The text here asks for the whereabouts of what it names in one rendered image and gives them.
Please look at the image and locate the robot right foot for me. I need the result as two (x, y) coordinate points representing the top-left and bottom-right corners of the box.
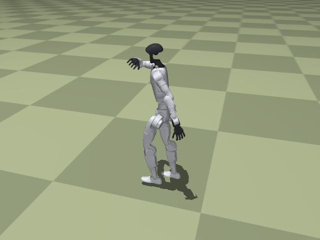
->
(161, 170), (181, 179)

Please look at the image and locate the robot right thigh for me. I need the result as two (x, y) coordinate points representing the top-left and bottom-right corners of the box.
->
(159, 118), (177, 152)

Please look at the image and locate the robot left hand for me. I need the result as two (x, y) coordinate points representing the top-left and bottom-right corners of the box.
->
(171, 119), (185, 140)

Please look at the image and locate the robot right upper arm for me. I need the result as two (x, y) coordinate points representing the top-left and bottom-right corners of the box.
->
(137, 61), (155, 69)

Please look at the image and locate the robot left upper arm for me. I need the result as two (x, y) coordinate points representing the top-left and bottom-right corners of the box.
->
(153, 70), (174, 101)

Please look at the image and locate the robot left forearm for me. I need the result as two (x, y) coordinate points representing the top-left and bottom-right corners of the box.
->
(164, 96), (179, 125)

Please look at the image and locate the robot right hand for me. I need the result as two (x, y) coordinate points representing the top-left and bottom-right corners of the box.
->
(127, 58), (140, 70)

